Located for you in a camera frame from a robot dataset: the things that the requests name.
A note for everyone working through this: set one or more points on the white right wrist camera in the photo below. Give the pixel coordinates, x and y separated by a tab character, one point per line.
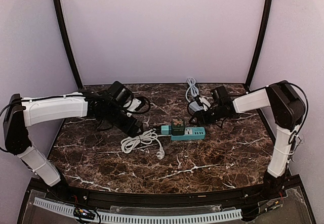
203	103

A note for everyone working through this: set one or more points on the light blue power strip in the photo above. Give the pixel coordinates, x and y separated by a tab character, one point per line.
194	106

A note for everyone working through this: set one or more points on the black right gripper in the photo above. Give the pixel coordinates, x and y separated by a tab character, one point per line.
196	118

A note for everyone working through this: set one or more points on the black frame post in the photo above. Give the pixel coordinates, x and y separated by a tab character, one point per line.
259	43
66	43

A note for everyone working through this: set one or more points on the dark green decorated charger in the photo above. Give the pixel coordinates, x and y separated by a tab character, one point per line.
177	127

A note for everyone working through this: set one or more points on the black frame post left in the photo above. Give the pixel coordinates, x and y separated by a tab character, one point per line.
66	43

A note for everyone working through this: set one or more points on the small green circuit board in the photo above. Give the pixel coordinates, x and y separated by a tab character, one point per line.
84	213

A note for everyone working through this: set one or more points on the teal power strip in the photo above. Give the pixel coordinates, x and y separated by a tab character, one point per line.
190	133

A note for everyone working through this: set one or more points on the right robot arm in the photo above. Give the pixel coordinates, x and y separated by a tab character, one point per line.
288	108

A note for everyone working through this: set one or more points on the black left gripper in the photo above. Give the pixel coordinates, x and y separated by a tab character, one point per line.
136	127

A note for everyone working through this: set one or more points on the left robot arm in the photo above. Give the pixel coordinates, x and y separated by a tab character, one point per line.
21	113

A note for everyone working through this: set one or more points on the white slotted cable duct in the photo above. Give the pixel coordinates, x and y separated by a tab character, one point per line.
119	214

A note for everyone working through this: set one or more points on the black frame post right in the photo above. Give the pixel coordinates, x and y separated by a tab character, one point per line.
259	43

